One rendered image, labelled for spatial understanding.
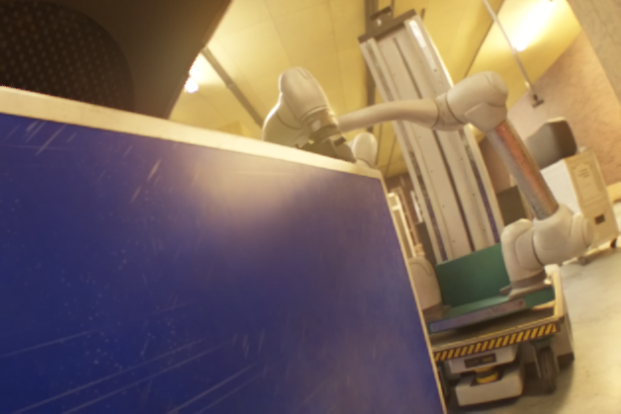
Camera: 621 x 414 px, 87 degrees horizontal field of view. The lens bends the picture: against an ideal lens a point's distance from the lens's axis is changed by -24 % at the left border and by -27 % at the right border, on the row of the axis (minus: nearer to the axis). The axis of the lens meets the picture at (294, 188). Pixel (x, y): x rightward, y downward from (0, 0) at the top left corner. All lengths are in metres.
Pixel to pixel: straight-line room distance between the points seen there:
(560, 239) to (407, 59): 1.11
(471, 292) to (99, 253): 1.66
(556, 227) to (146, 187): 1.32
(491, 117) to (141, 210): 1.15
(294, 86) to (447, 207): 1.03
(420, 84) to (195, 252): 1.70
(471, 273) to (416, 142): 0.63
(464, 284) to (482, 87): 0.88
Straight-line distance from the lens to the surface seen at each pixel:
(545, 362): 1.67
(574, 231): 1.50
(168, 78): 1.42
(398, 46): 2.08
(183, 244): 0.39
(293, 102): 1.11
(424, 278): 1.74
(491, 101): 1.33
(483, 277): 1.82
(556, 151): 3.97
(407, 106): 1.33
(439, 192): 1.92
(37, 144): 0.33
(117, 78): 1.36
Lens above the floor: 0.78
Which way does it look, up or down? 11 degrees up
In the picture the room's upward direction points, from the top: 17 degrees counter-clockwise
